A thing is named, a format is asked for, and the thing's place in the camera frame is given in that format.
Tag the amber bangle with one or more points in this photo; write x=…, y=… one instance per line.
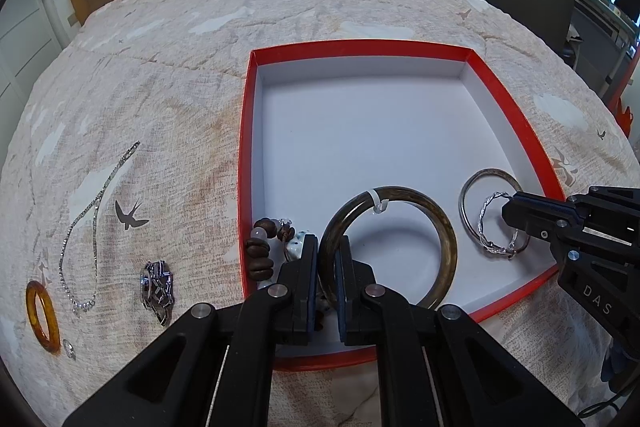
x=50, y=337

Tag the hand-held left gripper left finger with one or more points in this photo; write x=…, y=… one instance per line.
x=300, y=287

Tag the orange bag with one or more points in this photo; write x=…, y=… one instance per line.
x=625, y=119

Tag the dark brown bangle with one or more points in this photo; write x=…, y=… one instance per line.
x=445, y=237

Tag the large silver bangle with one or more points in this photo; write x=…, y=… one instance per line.
x=462, y=212

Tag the white wardrobe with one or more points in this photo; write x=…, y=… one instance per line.
x=20, y=32

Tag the wall light switch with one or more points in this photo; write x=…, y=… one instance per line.
x=72, y=19

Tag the red jewelry box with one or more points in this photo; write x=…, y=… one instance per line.
x=360, y=132

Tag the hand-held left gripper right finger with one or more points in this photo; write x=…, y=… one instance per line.
x=345, y=292

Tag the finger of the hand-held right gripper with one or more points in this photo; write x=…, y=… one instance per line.
x=535, y=222
x=610, y=199

